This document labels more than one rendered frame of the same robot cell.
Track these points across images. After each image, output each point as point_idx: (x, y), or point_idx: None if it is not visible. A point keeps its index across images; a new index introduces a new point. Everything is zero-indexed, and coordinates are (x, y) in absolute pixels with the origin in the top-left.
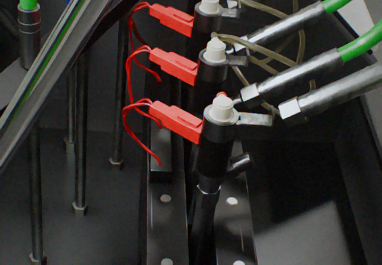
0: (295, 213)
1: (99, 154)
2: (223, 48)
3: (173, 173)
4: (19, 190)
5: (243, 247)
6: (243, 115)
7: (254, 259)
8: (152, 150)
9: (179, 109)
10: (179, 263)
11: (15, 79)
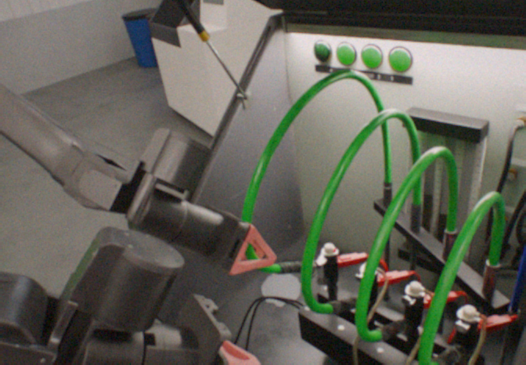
0: None
1: None
2: (365, 265)
3: (375, 318)
4: None
5: (315, 316)
6: (324, 258)
7: (306, 316)
8: (388, 308)
9: (354, 258)
10: (324, 292)
11: (405, 222)
